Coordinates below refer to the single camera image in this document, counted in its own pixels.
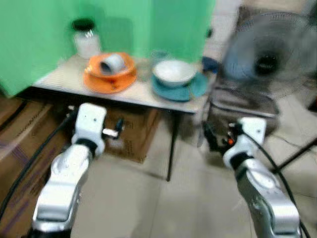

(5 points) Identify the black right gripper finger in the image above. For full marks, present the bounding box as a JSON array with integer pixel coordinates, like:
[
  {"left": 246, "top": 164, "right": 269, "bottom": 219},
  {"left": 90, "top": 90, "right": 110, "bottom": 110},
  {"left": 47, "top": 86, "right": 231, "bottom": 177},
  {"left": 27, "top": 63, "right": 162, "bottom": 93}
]
[{"left": 203, "top": 121, "right": 219, "bottom": 152}]

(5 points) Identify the brown cardboard box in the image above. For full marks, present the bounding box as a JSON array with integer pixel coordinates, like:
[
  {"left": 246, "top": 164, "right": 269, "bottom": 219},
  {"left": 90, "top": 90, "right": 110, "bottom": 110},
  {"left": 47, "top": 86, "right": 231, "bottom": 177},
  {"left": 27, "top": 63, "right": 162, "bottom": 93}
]
[{"left": 101, "top": 106, "right": 162, "bottom": 164}]

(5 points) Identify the orange plate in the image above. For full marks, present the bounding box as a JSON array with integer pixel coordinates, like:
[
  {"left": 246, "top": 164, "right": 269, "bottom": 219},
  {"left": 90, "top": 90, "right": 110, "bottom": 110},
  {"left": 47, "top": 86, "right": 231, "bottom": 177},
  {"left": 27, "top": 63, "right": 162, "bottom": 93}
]
[{"left": 82, "top": 65, "right": 138, "bottom": 94}]

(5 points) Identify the teal plate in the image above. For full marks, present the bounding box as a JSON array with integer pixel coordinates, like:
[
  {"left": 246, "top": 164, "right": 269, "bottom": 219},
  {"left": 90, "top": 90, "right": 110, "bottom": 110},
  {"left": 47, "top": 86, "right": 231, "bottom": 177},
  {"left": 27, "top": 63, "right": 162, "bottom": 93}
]
[{"left": 151, "top": 72, "right": 209, "bottom": 103}]

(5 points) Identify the grey cup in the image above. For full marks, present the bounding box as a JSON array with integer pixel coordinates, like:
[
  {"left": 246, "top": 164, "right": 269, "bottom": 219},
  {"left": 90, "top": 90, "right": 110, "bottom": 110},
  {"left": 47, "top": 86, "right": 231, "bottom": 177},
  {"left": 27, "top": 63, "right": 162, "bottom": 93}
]
[{"left": 100, "top": 53, "right": 126, "bottom": 75}]

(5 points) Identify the orange bowl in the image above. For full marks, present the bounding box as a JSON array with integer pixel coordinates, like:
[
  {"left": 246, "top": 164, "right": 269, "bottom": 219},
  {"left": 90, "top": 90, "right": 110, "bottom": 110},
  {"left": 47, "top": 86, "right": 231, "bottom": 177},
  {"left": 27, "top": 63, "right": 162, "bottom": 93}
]
[{"left": 88, "top": 52, "right": 136, "bottom": 79}]

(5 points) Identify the black stand leg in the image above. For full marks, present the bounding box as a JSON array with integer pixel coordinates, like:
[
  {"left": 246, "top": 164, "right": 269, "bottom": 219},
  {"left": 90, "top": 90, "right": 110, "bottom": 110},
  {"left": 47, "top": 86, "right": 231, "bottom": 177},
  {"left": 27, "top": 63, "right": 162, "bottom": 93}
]
[{"left": 274, "top": 138, "right": 317, "bottom": 173}]

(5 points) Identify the dark blue cup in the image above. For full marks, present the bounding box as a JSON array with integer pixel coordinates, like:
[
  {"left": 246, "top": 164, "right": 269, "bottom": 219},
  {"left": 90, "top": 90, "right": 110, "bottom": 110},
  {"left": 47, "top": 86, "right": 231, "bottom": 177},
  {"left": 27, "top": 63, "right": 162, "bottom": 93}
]
[{"left": 202, "top": 57, "right": 222, "bottom": 74}]

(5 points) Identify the white bowl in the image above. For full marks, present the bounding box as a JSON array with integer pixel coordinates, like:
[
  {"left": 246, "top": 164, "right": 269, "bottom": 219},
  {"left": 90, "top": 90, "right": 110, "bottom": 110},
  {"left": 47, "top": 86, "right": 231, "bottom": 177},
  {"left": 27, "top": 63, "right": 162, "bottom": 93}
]
[{"left": 152, "top": 59, "right": 198, "bottom": 88}]

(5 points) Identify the beige table with black legs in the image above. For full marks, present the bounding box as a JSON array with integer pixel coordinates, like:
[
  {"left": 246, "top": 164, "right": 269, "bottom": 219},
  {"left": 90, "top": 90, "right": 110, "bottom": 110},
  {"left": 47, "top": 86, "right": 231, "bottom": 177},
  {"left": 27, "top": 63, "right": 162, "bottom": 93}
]
[{"left": 31, "top": 54, "right": 218, "bottom": 182}]

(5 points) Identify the clear drinking glass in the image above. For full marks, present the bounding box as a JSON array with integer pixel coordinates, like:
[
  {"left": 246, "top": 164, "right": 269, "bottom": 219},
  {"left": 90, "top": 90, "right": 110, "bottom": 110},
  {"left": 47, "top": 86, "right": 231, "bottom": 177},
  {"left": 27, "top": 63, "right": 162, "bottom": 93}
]
[{"left": 150, "top": 49, "right": 172, "bottom": 64}]

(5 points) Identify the grey standing fan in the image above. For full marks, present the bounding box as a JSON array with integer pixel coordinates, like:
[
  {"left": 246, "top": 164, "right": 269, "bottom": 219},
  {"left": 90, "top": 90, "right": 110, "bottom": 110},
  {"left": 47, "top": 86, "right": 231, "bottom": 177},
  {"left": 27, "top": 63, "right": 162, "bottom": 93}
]
[{"left": 219, "top": 12, "right": 312, "bottom": 101}]

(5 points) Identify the glass jar with black lid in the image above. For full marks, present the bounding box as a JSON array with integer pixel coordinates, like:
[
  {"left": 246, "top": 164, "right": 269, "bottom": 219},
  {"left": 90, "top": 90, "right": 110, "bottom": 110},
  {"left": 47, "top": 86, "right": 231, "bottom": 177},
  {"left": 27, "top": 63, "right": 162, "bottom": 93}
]
[{"left": 71, "top": 18, "right": 103, "bottom": 60}]

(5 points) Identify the large flat cardboard box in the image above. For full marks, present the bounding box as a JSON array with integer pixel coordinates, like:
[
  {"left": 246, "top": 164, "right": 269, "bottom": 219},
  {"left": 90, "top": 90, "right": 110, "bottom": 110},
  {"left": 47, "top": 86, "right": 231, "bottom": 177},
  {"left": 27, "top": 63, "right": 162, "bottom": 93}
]
[{"left": 0, "top": 96, "right": 75, "bottom": 238}]

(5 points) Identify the green backdrop cloth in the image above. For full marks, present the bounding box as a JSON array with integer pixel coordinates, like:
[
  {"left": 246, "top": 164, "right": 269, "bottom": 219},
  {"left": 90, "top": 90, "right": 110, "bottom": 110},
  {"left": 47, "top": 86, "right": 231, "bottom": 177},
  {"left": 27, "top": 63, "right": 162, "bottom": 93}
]
[{"left": 0, "top": 0, "right": 217, "bottom": 98}]

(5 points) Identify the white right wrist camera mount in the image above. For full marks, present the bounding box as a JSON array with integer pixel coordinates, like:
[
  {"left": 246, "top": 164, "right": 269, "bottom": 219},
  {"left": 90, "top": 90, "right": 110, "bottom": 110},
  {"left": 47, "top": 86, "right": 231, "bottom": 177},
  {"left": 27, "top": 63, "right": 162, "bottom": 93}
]
[{"left": 223, "top": 118, "right": 267, "bottom": 168}]

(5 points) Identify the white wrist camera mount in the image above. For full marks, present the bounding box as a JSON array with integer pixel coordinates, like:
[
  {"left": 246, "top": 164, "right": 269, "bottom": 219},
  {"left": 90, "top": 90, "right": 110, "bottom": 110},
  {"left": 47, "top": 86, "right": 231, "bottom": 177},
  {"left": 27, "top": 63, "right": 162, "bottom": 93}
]
[
  {"left": 71, "top": 103, "right": 107, "bottom": 148},
  {"left": 223, "top": 118, "right": 267, "bottom": 168}
]

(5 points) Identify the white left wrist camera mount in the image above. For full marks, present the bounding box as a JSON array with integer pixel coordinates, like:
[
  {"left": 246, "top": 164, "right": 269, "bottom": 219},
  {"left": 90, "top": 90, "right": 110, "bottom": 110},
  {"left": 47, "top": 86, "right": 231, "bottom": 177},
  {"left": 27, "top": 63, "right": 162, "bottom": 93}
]
[{"left": 71, "top": 103, "right": 107, "bottom": 148}]

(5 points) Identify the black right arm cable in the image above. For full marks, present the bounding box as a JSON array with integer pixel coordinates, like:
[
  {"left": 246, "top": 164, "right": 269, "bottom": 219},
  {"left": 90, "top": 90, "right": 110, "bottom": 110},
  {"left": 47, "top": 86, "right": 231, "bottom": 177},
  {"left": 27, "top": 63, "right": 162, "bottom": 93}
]
[{"left": 240, "top": 130, "right": 311, "bottom": 238}]

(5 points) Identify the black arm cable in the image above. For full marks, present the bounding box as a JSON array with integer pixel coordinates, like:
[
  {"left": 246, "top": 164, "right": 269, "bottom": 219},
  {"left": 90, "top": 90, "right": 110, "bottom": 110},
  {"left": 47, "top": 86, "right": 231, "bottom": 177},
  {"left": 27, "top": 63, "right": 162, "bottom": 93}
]
[
  {"left": 240, "top": 130, "right": 311, "bottom": 238},
  {"left": 0, "top": 110, "right": 78, "bottom": 221}
]

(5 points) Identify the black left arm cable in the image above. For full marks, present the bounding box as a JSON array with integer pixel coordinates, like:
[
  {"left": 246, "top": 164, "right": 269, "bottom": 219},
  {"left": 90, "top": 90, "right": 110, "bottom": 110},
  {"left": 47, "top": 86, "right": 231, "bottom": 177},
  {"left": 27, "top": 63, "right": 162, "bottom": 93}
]
[{"left": 0, "top": 110, "right": 78, "bottom": 221}]

